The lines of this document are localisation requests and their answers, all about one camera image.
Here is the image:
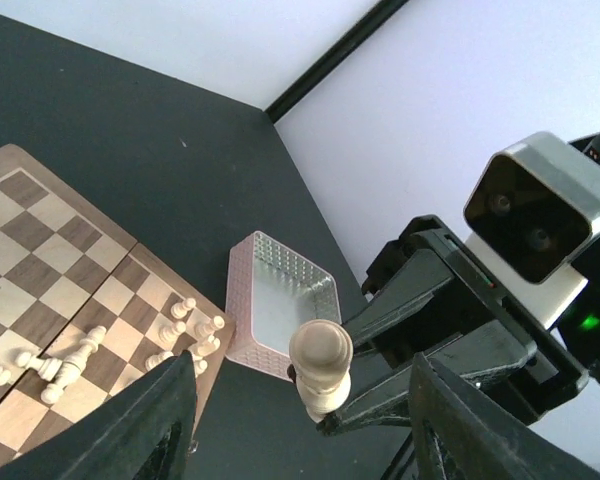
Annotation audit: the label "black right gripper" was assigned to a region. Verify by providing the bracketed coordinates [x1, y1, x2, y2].
[317, 215, 600, 435]

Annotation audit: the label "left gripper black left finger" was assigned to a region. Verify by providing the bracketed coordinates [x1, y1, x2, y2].
[0, 351, 197, 479]

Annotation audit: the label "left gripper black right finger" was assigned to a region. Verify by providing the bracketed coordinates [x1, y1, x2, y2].
[409, 352, 600, 480]

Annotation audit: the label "light bishop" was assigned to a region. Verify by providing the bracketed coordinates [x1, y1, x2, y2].
[289, 319, 354, 423]

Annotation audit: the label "light pawn on board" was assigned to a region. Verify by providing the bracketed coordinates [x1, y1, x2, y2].
[193, 315, 225, 341]

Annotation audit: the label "wooden chess board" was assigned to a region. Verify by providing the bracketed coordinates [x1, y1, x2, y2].
[0, 145, 233, 466]

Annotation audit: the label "standing light pawn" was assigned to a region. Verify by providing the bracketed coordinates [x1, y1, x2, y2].
[158, 321, 186, 344]
[144, 351, 174, 372]
[170, 298, 197, 320]

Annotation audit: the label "light wooden knight piece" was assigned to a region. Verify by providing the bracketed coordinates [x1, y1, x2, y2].
[194, 358, 208, 378]

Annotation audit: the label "light wooden king piece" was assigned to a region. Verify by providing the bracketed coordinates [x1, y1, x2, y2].
[41, 326, 107, 405]

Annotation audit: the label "lying light rook piece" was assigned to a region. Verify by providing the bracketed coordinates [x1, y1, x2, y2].
[189, 335, 221, 358]

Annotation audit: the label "pink patterned plastic basket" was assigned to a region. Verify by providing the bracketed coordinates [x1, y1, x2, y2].
[225, 231, 341, 381]

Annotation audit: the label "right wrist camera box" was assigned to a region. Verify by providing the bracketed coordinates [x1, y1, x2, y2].
[464, 131, 600, 328]

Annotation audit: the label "black frame post right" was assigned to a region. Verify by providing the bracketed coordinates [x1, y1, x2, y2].
[265, 0, 408, 123]

